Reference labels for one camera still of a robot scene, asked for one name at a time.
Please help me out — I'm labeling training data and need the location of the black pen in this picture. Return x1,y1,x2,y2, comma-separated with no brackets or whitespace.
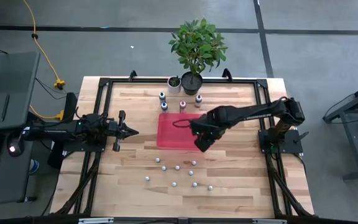
0,94,11,123

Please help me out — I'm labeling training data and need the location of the black box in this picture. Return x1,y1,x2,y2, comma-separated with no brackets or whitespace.
47,139,67,170

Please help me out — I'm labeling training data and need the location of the silver aluminium bracket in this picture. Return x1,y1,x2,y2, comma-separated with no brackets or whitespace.
252,218,288,224
78,217,114,224

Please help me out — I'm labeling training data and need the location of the black computer mouse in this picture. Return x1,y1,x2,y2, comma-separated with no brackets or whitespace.
7,135,24,157

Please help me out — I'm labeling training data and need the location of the yellow extension cable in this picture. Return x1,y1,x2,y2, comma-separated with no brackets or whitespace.
22,0,67,121

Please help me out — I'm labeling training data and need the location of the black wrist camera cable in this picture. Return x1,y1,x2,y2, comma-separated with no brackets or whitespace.
172,119,195,129

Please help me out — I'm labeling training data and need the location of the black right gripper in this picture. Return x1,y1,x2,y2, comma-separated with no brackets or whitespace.
190,119,226,154

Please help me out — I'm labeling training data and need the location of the grey side desk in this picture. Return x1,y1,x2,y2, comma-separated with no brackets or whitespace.
0,51,42,206

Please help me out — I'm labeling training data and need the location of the black rounded panel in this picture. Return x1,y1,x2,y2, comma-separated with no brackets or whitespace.
63,91,78,124

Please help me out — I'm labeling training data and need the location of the small plant in white pot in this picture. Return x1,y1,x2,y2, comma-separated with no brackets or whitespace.
167,75,182,95

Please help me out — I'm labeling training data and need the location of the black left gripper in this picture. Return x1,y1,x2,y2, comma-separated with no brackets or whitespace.
106,110,140,153

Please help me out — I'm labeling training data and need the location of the pink translucent plastic bin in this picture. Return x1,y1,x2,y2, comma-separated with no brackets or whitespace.
156,113,209,152

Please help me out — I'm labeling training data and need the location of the black aluminium rig frame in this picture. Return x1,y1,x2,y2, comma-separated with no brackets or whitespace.
50,77,315,218

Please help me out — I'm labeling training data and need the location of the green tree in black pot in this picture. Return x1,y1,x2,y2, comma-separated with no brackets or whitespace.
168,18,229,96

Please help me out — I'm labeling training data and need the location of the blue shoe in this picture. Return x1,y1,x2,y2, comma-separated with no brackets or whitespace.
29,158,40,175

